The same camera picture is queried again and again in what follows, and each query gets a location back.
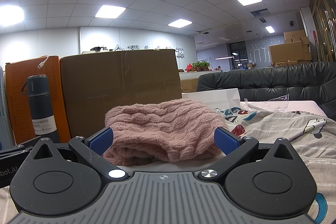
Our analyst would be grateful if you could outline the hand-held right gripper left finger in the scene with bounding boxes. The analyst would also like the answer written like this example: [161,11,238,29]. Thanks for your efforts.
[30,126,129,184]

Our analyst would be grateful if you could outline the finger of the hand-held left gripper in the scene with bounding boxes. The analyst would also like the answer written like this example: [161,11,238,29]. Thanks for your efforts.
[0,143,33,159]

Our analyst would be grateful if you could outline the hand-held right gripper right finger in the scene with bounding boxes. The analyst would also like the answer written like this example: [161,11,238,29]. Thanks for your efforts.
[197,126,297,184]

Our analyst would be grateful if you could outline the pink knitted sweater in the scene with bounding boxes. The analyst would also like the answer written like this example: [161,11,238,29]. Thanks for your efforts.
[103,99,228,166]

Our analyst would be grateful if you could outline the light blue box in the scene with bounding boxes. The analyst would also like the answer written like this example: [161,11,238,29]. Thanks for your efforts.
[0,65,15,151]

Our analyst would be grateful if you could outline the orange box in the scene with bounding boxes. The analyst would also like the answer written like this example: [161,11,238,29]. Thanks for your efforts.
[5,55,71,146]

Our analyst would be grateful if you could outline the white box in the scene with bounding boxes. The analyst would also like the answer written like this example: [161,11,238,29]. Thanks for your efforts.
[182,88,240,111]

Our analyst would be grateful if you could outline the dark blue vacuum bottle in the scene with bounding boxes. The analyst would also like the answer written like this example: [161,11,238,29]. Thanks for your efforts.
[21,75,61,143]

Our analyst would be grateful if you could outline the printed bedsheet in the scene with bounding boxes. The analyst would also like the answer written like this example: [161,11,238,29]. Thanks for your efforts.
[0,101,336,224]

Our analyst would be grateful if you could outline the clear plastic bag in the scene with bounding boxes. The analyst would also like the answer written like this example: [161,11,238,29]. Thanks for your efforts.
[243,94,289,113]

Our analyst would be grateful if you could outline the large brown cardboard box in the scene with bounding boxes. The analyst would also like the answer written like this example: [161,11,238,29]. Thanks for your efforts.
[60,49,183,139]

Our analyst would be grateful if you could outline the black leather sofa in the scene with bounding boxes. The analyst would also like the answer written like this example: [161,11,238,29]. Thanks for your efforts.
[196,61,336,119]

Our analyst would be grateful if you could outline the white counter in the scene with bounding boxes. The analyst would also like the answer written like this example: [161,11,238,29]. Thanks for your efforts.
[180,70,223,81]

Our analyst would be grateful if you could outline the potted green plant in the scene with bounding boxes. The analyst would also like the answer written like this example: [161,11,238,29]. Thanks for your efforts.
[192,61,211,72]

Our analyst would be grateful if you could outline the glass door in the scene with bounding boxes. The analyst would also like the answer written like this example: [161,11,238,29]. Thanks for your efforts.
[310,0,336,62]

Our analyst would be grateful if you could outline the white charging cable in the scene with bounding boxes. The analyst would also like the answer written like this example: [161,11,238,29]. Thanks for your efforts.
[37,55,49,69]

